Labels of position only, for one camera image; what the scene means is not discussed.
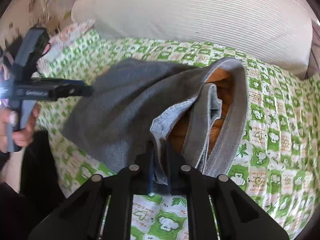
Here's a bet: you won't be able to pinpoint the green white patterned bedsheet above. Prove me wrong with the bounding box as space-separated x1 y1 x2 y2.
38 30 319 239

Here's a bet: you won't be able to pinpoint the grey pants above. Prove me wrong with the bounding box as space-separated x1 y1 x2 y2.
62 57 248 194

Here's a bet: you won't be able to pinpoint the plaid pillow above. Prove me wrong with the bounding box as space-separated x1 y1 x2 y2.
306 21 320 78

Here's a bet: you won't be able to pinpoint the white striped duvet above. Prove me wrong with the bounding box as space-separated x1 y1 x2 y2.
72 0 315 77

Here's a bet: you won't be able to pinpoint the floral pillow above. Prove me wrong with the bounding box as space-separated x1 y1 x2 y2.
37 20 95 74

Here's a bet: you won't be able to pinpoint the left hand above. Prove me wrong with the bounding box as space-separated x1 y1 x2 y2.
1 103 40 153

